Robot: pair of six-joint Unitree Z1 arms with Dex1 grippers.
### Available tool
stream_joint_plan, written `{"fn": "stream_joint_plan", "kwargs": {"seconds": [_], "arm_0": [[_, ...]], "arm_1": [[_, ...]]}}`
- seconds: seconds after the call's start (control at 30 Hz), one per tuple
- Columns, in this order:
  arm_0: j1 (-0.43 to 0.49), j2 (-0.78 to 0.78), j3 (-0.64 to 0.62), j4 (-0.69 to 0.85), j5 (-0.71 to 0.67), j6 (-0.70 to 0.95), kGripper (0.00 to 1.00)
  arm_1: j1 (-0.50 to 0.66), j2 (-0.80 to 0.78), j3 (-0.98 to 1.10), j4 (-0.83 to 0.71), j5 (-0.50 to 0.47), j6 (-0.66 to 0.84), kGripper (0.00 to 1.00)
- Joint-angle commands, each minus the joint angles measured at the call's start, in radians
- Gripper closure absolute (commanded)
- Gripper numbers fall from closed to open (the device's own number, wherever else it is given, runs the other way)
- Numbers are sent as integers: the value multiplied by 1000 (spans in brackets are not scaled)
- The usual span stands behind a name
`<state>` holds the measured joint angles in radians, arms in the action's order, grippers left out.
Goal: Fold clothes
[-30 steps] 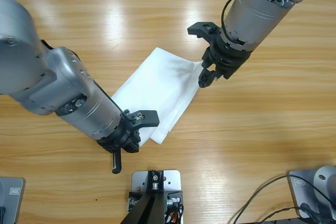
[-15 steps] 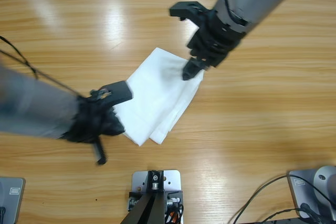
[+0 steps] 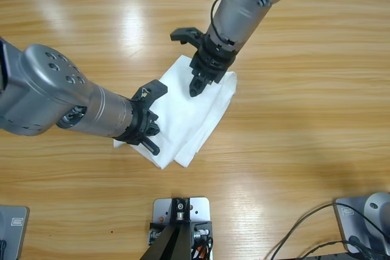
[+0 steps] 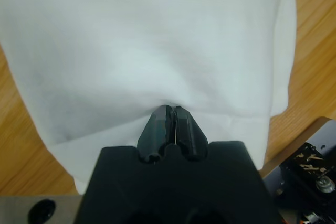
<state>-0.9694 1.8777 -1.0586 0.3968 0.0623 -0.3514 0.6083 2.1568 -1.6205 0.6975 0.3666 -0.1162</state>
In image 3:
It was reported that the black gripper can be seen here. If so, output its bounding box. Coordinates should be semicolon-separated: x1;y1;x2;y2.
189;33;237;97
121;99;161;156

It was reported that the white t-shirt with black logo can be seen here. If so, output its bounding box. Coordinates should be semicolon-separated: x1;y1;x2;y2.
113;55;238;170

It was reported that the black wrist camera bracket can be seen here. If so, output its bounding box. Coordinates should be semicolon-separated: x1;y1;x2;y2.
131;79;169;106
169;27;204;49

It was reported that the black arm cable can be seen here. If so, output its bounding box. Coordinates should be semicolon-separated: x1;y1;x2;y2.
210;0;226;40

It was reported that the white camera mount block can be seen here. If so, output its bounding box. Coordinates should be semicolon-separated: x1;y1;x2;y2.
152;197;213;260

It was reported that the black cable bundle at mount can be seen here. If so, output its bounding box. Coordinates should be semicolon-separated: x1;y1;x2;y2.
191;235;215;260

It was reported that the thin black cable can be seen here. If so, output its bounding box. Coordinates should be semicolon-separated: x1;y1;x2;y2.
269;203;338;260
300;240;354;260

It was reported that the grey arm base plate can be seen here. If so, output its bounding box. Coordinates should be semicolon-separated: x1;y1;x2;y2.
333;196;390;255
0;205;30;260

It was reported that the thick black cable with plug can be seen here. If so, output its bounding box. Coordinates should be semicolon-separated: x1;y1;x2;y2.
348;235;378;260

